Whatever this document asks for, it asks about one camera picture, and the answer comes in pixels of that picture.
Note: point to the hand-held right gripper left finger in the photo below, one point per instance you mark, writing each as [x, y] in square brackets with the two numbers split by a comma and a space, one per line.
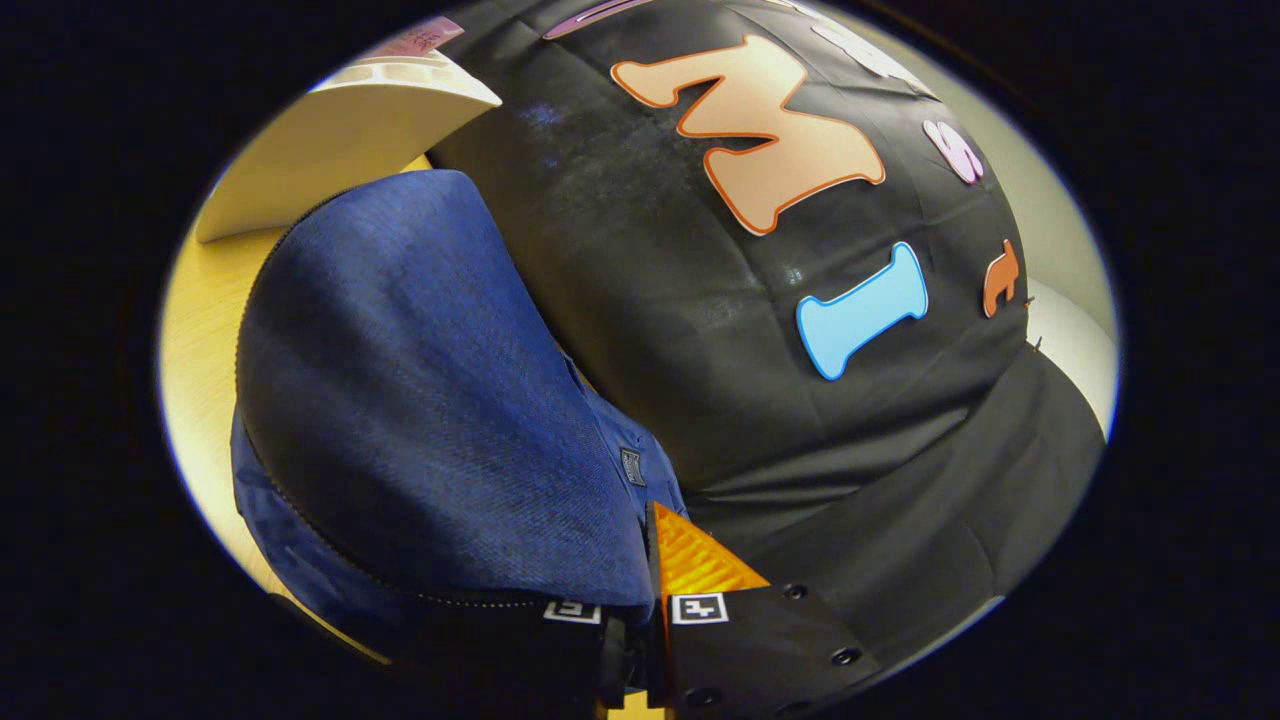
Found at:
[575, 655]

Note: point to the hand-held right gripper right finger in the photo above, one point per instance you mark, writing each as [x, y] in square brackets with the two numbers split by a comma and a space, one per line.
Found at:
[740, 650]

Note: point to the blue schoolbag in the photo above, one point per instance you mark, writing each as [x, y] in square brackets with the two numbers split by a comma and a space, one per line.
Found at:
[420, 400]

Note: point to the white plastic bookshelf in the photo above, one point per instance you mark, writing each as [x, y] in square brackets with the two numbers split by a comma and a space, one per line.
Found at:
[340, 140]

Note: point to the pink book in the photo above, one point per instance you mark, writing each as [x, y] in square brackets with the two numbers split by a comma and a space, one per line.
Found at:
[425, 35]

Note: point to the black backdrop cloth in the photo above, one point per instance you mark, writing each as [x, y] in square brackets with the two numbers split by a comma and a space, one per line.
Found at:
[760, 420]

